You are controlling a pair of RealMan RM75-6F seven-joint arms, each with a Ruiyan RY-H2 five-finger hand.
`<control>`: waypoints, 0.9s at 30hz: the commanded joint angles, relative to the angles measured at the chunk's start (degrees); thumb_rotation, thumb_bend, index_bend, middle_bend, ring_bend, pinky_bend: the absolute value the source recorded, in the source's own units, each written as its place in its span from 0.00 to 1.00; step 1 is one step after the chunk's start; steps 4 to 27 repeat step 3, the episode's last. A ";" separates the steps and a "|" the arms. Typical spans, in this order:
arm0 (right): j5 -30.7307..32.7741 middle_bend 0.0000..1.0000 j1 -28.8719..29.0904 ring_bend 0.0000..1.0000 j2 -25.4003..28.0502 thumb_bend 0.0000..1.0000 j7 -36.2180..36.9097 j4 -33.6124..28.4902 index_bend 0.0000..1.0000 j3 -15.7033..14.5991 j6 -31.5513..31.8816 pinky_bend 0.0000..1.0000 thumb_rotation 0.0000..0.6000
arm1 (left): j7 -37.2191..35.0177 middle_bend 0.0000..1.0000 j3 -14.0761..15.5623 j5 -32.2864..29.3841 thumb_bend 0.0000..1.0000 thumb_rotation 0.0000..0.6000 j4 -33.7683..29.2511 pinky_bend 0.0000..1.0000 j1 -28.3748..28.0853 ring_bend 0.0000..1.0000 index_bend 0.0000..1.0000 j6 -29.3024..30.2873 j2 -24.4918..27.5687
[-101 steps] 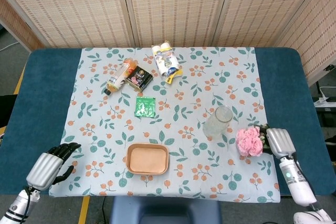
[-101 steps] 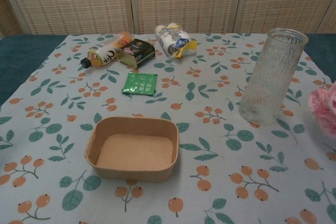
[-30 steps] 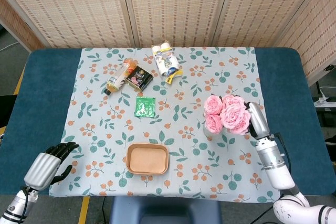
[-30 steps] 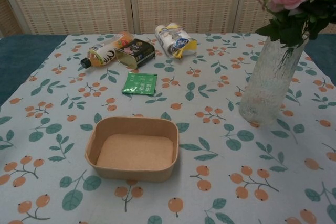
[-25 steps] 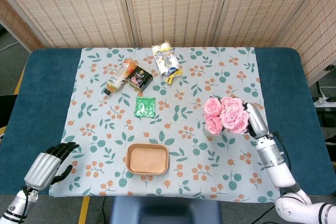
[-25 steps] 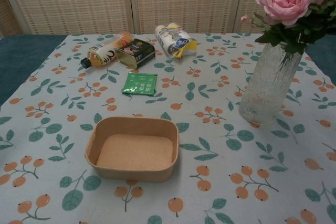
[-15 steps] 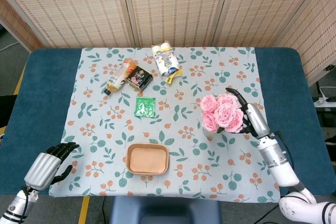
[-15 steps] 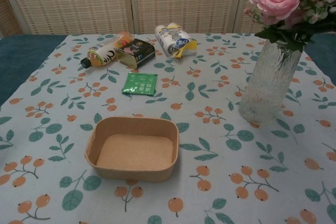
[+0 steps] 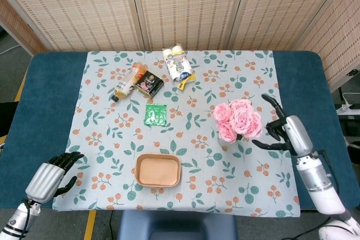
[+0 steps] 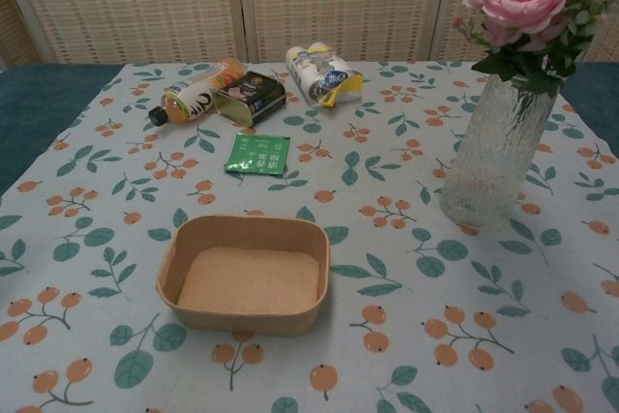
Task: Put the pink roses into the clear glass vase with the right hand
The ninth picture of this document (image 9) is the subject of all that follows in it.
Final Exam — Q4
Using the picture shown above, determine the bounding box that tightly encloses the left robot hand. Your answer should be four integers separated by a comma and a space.
25, 151, 85, 204

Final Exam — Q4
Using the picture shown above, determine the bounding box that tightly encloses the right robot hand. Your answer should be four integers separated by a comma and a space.
251, 93, 314, 156

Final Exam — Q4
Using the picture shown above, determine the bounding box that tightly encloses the pink rose bouquet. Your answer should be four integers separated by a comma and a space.
212, 98, 263, 144

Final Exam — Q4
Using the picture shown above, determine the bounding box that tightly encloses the white power strip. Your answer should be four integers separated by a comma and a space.
336, 104, 360, 116

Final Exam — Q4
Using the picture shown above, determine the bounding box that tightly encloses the black case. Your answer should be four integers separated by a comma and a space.
0, 101, 20, 137

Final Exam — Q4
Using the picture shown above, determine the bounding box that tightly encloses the woven bamboo screen panel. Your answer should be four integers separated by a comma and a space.
129, 0, 250, 52
0, 0, 143, 53
0, 0, 48, 57
227, 0, 351, 52
296, 0, 360, 92

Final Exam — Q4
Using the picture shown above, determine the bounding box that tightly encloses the floral print tablecloth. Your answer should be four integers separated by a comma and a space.
52, 50, 302, 218

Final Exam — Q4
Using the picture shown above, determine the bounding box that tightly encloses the brown paper bowl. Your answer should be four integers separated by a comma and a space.
134, 153, 182, 188

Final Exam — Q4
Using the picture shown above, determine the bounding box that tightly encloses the green foil sachet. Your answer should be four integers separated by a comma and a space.
144, 103, 168, 127

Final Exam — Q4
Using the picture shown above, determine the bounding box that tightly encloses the amber drink bottle black cap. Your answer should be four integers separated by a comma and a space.
110, 62, 149, 102

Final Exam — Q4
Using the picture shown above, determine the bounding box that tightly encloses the pack of white bottles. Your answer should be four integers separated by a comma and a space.
161, 43, 196, 91

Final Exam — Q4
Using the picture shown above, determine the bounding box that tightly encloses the black and gold tin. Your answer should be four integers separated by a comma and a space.
134, 71, 165, 99

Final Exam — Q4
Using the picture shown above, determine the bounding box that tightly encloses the white power cable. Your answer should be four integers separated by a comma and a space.
342, 92, 360, 106

